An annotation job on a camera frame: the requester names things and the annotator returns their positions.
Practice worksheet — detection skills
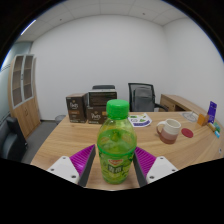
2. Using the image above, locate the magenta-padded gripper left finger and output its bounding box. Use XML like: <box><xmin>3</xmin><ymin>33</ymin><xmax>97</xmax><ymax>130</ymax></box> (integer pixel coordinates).
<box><xmin>46</xmin><ymin>143</ymin><xmax>97</xmax><ymax>188</ymax></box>

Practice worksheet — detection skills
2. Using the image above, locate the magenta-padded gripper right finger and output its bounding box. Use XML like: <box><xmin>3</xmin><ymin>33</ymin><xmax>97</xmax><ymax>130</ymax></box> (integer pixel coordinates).
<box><xmin>133</xmin><ymin>146</ymin><xmax>180</xmax><ymax>188</ymax></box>

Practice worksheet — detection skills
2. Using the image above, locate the green drink bottle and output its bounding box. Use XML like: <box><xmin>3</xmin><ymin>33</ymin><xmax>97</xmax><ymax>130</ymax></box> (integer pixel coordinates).
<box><xmin>96</xmin><ymin>98</ymin><xmax>138</xmax><ymax>185</ymax></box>

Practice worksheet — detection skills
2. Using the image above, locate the white and pink mug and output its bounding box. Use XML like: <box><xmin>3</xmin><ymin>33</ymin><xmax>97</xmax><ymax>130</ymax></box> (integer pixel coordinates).
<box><xmin>155</xmin><ymin>118</ymin><xmax>182</xmax><ymax>145</ymax></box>

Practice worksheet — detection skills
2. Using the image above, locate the printed white leaflet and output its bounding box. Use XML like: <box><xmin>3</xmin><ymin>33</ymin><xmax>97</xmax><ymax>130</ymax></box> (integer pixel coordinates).
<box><xmin>127</xmin><ymin>113</ymin><xmax>153</xmax><ymax>128</ymax></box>

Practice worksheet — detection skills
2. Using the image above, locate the grey waste bin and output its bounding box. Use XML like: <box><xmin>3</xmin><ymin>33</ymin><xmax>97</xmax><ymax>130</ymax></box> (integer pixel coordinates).
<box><xmin>54</xmin><ymin>114</ymin><xmax>67</xmax><ymax>125</ymax></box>

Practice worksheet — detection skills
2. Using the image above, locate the brown cardboard carton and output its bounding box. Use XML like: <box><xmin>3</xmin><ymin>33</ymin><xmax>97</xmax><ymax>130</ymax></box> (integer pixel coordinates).
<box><xmin>86</xmin><ymin>105</ymin><xmax>109</xmax><ymax>125</ymax></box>

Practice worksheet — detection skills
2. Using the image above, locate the flat round red coaster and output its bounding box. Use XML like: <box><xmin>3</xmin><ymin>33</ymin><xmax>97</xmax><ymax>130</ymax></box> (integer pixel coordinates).
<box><xmin>181</xmin><ymin>127</ymin><xmax>194</xmax><ymax>139</ymax></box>

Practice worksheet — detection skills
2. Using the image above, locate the small dark brown carton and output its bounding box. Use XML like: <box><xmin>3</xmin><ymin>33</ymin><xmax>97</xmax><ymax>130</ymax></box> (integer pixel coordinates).
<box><xmin>65</xmin><ymin>93</ymin><xmax>89</xmax><ymax>124</ymax></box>

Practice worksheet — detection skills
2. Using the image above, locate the grey backpack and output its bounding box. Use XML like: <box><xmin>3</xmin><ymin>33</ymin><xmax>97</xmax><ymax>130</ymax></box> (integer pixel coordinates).
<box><xmin>132</xmin><ymin>86</ymin><xmax>155</xmax><ymax>113</ymax></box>

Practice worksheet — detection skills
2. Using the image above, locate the black mesh office chair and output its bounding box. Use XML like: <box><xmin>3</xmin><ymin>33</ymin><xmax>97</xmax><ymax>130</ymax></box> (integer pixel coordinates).
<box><xmin>127</xmin><ymin>82</ymin><xmax>169</xmax><ymax>113</ymax></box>

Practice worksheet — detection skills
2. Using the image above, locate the orange-brown cardboard box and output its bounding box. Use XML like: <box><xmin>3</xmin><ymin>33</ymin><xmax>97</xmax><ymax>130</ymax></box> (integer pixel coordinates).
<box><xmin>196</xmin><ymin>113</ymin><xmax>211</xmax><ymax>127</ymax></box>

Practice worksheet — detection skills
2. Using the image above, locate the wooden shelf cabinet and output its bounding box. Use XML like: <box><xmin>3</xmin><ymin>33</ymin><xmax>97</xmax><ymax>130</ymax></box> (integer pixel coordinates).
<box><xmin>7</xmin><ymin>54</ymin><xmax>42</xmax><ymax>138</ymax></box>

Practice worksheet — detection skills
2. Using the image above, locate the black sofa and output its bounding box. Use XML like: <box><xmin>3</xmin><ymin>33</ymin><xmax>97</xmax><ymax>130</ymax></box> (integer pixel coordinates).
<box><xmin>0</xmin><ymin>116</ymin><xmax>28</xmax><ymax>163</ymax></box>

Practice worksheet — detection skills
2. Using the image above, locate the purple standing pouch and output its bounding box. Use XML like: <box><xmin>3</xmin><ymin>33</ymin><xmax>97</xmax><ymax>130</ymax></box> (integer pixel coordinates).
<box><xmin>207</xmin><ymin>100</ymin><xmax>218</xmax><ymax>124</ymax></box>

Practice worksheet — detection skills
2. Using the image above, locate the long ceiling light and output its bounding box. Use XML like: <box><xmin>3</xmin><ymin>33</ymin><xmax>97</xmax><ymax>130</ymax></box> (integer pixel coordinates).
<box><xmin>20</xmin><ymin>19</ymin><xmax>37</xmax><ymax>36</ymax></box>

